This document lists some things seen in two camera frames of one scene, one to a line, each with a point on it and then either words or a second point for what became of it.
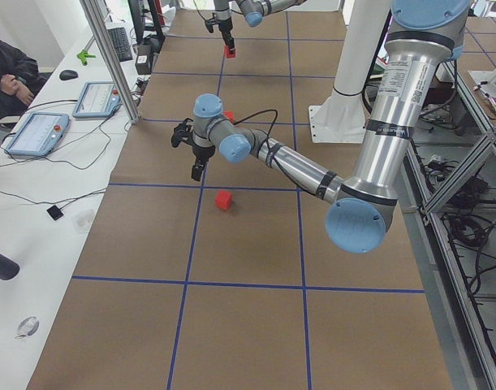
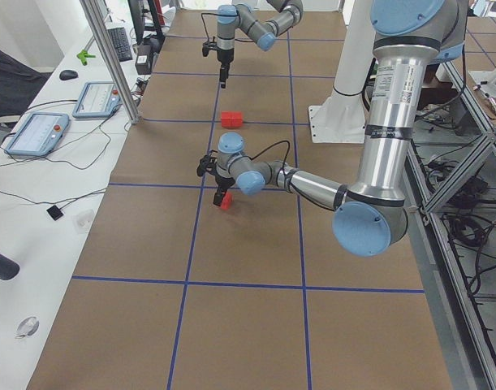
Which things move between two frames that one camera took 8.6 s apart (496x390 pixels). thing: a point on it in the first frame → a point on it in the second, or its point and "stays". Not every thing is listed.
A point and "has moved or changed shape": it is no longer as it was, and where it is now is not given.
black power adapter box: [143, 62] stays
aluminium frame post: [100, 30] stays
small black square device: [54, 212] stays
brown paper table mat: [235, 280] stays
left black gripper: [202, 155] → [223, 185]
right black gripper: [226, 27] → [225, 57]
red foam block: [223, 199] stays
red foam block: [226, 52] has moved or changed shape
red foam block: [230, 115] stays
